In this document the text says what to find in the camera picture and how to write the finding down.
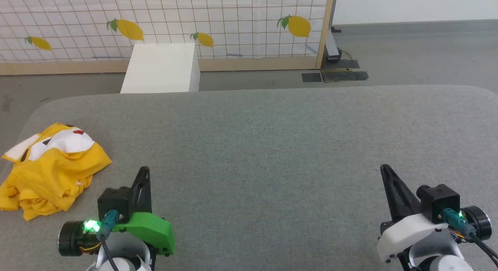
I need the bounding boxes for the lemon print partition screen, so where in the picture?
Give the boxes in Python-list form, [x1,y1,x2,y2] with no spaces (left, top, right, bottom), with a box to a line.
[0,0,337,76]

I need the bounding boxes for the white rectangular box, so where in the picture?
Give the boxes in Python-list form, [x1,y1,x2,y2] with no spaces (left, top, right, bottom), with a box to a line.
[120,43,201,94]

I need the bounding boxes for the large dark floor plate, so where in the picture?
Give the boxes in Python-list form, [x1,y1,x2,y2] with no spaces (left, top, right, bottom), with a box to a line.
[321,59,369,83]

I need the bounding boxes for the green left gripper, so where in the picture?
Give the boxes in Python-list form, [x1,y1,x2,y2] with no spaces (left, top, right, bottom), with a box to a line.
[58,166,176,257]

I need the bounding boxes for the yellow t-shirt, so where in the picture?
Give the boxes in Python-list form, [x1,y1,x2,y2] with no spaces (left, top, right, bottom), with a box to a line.
[0,122,112,222]

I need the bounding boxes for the grey metal partition post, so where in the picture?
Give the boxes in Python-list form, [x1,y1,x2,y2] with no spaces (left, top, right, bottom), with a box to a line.
[325,28,343,62]

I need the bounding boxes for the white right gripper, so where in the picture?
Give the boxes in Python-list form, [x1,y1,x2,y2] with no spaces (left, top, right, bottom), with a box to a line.
[376,164,492,263]

